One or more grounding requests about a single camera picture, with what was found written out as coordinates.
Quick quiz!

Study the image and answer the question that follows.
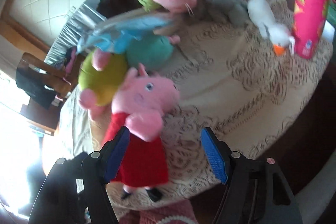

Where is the peppa pig plush red dress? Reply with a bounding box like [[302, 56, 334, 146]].
[[103, 64, 180, 202]]

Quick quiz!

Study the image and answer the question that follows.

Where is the cream lace tablecloth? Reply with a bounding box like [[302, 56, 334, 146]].
[[106, 16, 333, 211]]

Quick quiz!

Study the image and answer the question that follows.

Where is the wooden chair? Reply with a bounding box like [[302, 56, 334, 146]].
[[15, 52, 84, 135]]

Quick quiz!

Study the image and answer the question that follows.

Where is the pink plush cushion green top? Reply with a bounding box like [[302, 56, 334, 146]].
[[79, 48, 127, 121]]

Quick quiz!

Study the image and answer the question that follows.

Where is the white plush duck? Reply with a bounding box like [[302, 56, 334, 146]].
[[247, 0, 295, 56]]

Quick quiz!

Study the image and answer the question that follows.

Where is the teal plush toy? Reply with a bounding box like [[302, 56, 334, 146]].
[[125, 35, 181, 71]]

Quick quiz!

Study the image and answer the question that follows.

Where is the light blue plastic bag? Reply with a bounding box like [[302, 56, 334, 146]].
[[77, 10, 173, 54]]

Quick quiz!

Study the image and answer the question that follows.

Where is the grey plush mouse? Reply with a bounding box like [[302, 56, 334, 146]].
[[193, 0, 249, 28]]

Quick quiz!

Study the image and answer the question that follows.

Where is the pink yellow snack tube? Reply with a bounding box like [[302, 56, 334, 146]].
[[293, 0, 329, 59]]

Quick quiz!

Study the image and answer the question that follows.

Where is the green plush toy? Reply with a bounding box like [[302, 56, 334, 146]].
[[138, 0, 162, 12]]

